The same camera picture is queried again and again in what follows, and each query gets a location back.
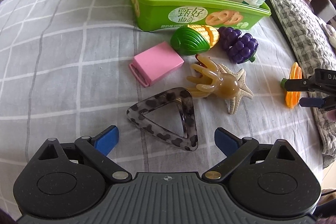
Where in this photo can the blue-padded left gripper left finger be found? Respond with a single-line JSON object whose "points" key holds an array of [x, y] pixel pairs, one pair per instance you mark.
{"points": [[95, 151]]}

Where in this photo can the white starfish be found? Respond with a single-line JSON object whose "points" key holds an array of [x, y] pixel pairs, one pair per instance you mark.
{"points": [[243, 91]]}

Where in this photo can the green plastic cookie box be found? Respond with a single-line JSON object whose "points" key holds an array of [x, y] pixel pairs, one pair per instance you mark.
{"points": [[158, 14]]}

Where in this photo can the pink rectangular box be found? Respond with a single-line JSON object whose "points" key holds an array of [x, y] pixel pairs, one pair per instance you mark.
{"points": [[152, 65]]}

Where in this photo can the beige octopus hair claw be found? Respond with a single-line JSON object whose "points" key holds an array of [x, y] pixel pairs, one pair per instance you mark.
{"points": [[211, 81]]}

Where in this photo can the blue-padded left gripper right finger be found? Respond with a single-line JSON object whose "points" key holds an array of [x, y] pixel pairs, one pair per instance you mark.
{"points": [[237, 151]]}

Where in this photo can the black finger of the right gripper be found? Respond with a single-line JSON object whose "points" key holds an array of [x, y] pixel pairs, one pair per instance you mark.
{"points": [[299, 85]]}

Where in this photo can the leopard triangle hair clip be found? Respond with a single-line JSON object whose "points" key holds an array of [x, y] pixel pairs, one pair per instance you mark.
{"points": [[184, 101]]}

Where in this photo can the orange ribbed toy slice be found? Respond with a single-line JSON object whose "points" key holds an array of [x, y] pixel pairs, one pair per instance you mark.
{"points": [[292, 98]]}

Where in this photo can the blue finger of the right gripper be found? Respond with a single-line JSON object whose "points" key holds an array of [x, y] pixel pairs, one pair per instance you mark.
{"points": [[312, 102]]}

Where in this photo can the toy corn cob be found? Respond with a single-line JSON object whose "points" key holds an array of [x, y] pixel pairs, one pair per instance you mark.
{"points": [[193, 39]]}

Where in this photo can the purple toy grapes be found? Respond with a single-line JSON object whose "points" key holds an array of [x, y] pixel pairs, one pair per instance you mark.
{"points": [[240, 48]]}

